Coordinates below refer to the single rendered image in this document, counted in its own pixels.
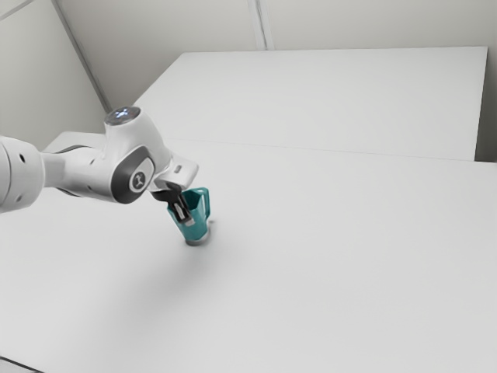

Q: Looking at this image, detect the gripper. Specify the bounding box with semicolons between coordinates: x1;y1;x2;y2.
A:
150;183;196;227

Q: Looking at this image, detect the teal faceted mug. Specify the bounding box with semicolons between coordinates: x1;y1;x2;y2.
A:
166;186;213;248

